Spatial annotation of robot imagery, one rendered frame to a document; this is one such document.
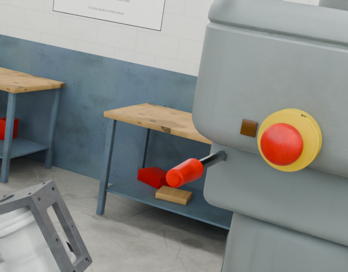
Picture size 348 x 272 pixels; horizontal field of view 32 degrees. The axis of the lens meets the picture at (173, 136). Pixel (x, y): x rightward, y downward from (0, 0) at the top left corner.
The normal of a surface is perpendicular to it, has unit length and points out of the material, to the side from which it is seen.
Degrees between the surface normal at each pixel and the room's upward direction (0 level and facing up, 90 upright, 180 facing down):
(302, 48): 90
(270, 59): 90
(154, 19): 90
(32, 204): 100
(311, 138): 90
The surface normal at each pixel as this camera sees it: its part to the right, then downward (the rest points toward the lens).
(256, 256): -0.51, 0.12
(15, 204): -0.37, 0.33
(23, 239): 0.23, 0.07
